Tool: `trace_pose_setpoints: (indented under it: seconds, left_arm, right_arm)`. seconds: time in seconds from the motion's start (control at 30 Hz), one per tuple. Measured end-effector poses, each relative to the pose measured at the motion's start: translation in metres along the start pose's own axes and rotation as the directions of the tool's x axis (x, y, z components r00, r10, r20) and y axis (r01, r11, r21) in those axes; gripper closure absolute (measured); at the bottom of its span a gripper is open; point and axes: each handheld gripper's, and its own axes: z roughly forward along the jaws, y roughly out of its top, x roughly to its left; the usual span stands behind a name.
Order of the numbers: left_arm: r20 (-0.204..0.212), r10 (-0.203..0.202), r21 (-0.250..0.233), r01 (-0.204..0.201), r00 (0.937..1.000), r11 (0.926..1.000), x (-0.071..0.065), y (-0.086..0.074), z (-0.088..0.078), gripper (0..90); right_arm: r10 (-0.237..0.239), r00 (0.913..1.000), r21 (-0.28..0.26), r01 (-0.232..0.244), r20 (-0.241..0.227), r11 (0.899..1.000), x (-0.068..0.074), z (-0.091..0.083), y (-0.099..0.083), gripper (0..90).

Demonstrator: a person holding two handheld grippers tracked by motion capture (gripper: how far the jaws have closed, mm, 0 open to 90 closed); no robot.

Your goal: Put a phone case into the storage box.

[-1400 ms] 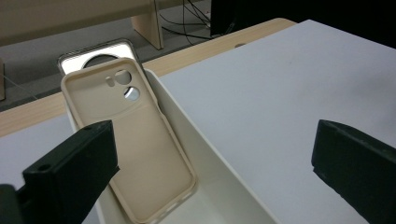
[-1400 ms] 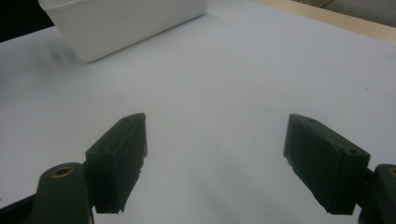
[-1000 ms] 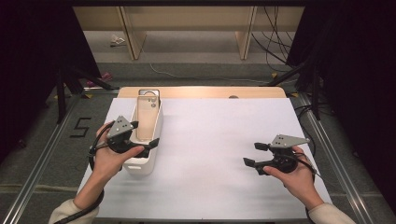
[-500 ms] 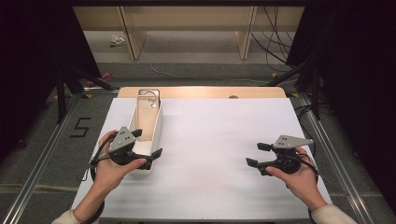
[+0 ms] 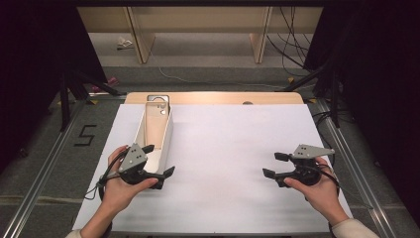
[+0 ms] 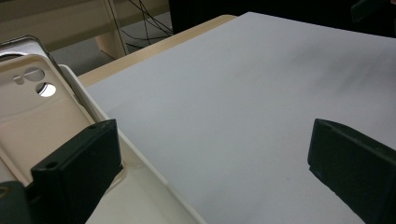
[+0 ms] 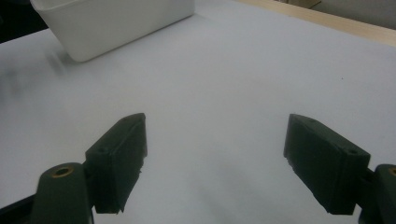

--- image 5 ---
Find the yellow floor tape piece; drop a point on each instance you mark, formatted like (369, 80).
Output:
(93, 101)
(291, 79)
(312, 100)

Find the dark curtain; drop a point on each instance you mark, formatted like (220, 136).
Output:
(379, 82)
(33, 66)

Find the beige phone case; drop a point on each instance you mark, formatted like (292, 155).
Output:
(155, 129)

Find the aluminium floor rail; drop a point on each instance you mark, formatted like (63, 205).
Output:
(36, 188)
(356, 172)

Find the white table mat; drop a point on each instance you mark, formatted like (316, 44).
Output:
(231, 148)

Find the black metal stand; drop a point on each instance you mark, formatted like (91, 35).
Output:
(335, 99)
(64, 105)

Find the person's right hand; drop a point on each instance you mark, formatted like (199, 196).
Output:
(323, 195)

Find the wooden shelf unit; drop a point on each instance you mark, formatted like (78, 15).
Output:
(198, 20)

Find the white crumpled paper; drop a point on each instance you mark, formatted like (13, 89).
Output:
(124, 42)

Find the person's left hand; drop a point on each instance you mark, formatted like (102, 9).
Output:
(119, 195)

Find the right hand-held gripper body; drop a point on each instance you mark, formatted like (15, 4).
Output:
(308, 152)

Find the pink floor object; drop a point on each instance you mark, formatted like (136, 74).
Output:
(112, 81)

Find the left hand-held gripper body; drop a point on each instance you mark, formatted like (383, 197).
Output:
(132, 160)

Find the white storage box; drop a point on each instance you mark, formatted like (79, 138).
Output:
(166, 142)

